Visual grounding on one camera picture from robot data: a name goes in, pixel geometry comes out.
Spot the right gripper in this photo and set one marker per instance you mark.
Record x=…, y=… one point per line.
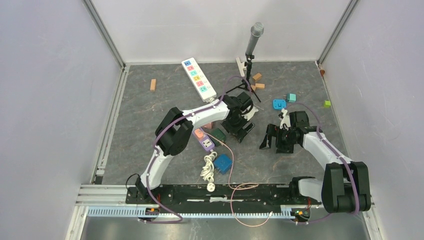
x=276, y=130

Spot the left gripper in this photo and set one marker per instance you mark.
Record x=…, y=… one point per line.
x=239, y=132

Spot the purple USB power strip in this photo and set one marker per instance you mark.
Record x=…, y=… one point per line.
x=205, y=142

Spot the pink cube socket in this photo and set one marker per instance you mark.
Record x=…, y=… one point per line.
x=208, y=126

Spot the pink charger plug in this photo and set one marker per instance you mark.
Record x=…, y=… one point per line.
x=199, y=133

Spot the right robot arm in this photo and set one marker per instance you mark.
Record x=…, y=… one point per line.
x=345, y=187

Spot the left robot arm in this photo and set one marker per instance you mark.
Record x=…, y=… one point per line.
x=175, y=130

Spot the teal plug adapter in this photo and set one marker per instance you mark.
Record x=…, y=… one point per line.
x=291, y=97

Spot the dark green cube socket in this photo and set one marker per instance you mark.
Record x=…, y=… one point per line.
x=217, y=136

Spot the blue flat adapter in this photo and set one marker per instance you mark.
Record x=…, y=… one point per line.
x=279, y=104

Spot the blue cube socket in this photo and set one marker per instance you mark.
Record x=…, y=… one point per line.
x=223, y=164

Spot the black tripod stand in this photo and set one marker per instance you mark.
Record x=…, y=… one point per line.
x=245, y=82

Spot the lower wooden block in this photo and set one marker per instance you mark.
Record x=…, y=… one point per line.
x=260, y=86

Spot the wooden block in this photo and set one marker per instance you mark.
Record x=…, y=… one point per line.
x=260, y=86
x=257, y=77
x=153, y=85

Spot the white multicolour power strip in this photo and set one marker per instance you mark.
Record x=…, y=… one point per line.
x=199, y=80

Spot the small green cube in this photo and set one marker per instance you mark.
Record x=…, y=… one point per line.
x=327, y=104

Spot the upper wooden block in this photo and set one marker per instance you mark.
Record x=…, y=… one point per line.
x=257, y=77

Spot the left wooden block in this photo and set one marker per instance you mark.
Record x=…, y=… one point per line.
x=153, y=85

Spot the grey microphone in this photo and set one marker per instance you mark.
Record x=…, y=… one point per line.
x=256, y=31

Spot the white bracket piece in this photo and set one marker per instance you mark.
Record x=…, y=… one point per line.
x=242, y=66

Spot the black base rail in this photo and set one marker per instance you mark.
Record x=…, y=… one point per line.
x=195, y=199

